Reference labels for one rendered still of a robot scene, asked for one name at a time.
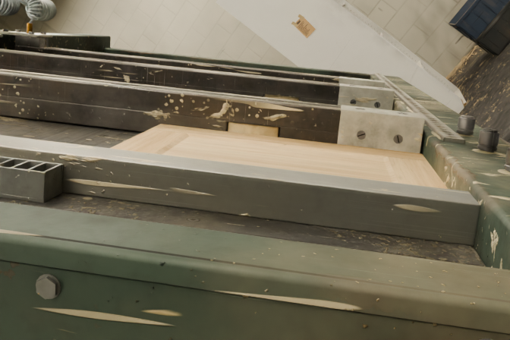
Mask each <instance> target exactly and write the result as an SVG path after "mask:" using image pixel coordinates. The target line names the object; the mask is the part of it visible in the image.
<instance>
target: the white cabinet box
mask: <svg viewBox="0 0 510 340"><path fill-rule="evenodd" d="M216 3H217V4H218V5H220V6H221V7H222V8H224V9H225V10H226V11H227V12H228V13H230V14H231V15H232V16H234V17H235V18H237V19H238V20H239V21H240V22H241V23H243V24H244V25H245V26H246V27H248V28H249V29H251V30H252V31H253V32H255V34H257V35H258V36H259V37H261V38H262V39H264V40H265V41H266V42H267V43H268V44H270V45H271V46H272V47H273V48H275V49H276V50H278V51H279V52H280V53H282V54H283V55H284V56H285V57H286V58H288V59H289V60H290V61H292V62H293V63H294V64H296V65H297V66H298V67H302V68H317V69H325V70H333V71H347V72H354V73H362V74H373V73H378V74H382V75H385V76H393V77H400V78H401V79H402V80H405V81H406V82H408V83H409V84H411V85H412V86H414V87H416V88H418V89H419V90H421V91H422V92H424V93H425V94H427V95H429V96H431V97H433V98H434V99H435V100H437V101H439V102H441V103H442V104H443V105H445V106H447V107H449V108H450V109H452V110H453V111H455V112H457V113H458V114H459V113H460V112H461V110H462V109H463V108H464V107H465V106H466V105H467V103H466V101H465V99H464V97H463V95H462V94H461V91H460V90H459V88H457V87H456V86H455V85H454V84H453V83H451V82H450V81H448V80H447V79H446V78H444V77H443V76H442V75H441V74H440V73H438V72H437V71H435V70H434V69H433V68H431V67H430V66H429V65H428V64H427V63H426V62H424V61H423V60H421V59H420V58H419V57H417V56H416V55H415V54H414V53H413V52H411V51H410V50H409V49H407V48H406V47H405V46H403V45H402V44H401V43H400V42H399V41H397V40H396V39H395V38H393V37H392V36H390V35H389V34H388V33H387V32H386V31H384V30H383V29H382V28H381V27H379V26H378V25H376V24H375V23H374V22H372V20H370V19H369V18H368V17H366V16H365V15H364V14H362V13H361V12H360V11H358V10H357V9H356V8H355V7H354V6H352V5H351V4H349V3H348V2H347V1H345V0H217V1H216Z"/></svg>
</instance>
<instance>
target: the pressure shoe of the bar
mask: <svg viewBox="0 0 510 340"><path fill-rule="evenodd" d="M228 131H229V132H236V133H242V134H256V135H263V136H269V137H279V134H280V127H271V126H264V125H257V124H244V123H237V122H229V123H228Z"/></svg>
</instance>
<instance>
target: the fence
mask: <svg viewBox="0 0 510 340"><path fill-rule="evenodd" d="M0 156H4V157H11V158H17V159H29V160H35V161H41V162H53V163H59V164H63V185H62V192H64V193H70V194H81V195H87V196H93V197H104V198H110V199H116V200H127V201H134V202H139V203H151V204H156V205H163V206H173V207H180V208H186V209H197V210H203V211H210V212H215V213H227V214H232V215H239V216H249V217H256V218H262V219H273V220H279V221H285V222H296V223H302V224H308V225H319V226H326V227H332V228H343V229H349V230H355V231H366V232H372V233H378V234H385V235H395V236H402V237H407V238H419V239H424V240H431V241H441V242H448V243H454V244H465V245H471V246H473V245H474V239H475V234H476V230H477V222H478V217H479V212H480V204H479V203H478V202H477V201H476V200H475V199H474V197H473V196H472V195H471V194H470V193H469V192H468V191H462V190H450V189H444V188H437V187H425V186H418V185H412V184H399V183H393V182H387V181H374V180H368V179H362V178H349V177H343V176H336V175H324V174H318V173H311V172H299V171H292V170H286V169H280V168H267V167H261V166H255V165H242V164H236V163H229V162H217V161H210V160H204V159H192V158H185V157H179V156H167V155H160V154H154V153H142V152H135V151H129V150H117V149H110V148H103V147H97V146H84V145H78V144H72V143H59V142H53V141H47V140H34V139H28V138H21V137H9V136H3V135H0Z"/></svg>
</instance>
